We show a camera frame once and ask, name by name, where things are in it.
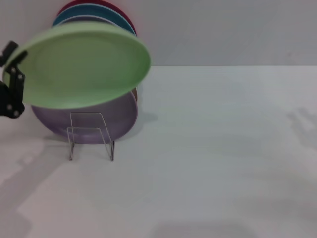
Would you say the grey purple plate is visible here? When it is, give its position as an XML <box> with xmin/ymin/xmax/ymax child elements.
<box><xmin>59</xmin><ymin>15</ymin><xmax>117</xmax><ymax>27</ymax></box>

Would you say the beige plate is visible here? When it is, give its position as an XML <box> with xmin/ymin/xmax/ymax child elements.
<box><xmin>131</xmin><ymin>86</ymin><xmax>139</xmax><ymax>105</ymax></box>

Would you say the teal blue plate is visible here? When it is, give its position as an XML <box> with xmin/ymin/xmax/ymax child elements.
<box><xmin>51</xmin><ymin>3</ymin><xmax>137</xmax><ymax>35</ymax></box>

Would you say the clear acrylic plate rack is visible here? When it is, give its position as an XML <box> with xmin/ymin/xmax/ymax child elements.
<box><xmin>67</xmin><ymin>112</ymin><xmax>116</xmax><ymax>161</ymax></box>

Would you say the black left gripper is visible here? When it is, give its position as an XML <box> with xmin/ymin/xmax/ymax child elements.
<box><xmin>0</xmin><ymin>40</ymin><xmax>28</xmax><ymax>120</ymax></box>

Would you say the light green plate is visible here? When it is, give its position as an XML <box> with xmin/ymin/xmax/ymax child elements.
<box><xmin>2</xmin><ymin>21</ymin><xmax>152</xmax><ymax>110</ymax></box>

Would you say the crimson red plate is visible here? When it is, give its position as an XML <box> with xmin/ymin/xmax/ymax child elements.
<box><xmin>58</xmin><ymin>0</ymin><xmax>138</xmax><ymax>38</ymax></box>

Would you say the lavender plate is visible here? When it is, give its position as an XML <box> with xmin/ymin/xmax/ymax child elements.
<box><xmin>31</xmin><ymin>90</ymin><xmax>139</xmax><ymax>145</ymax></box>

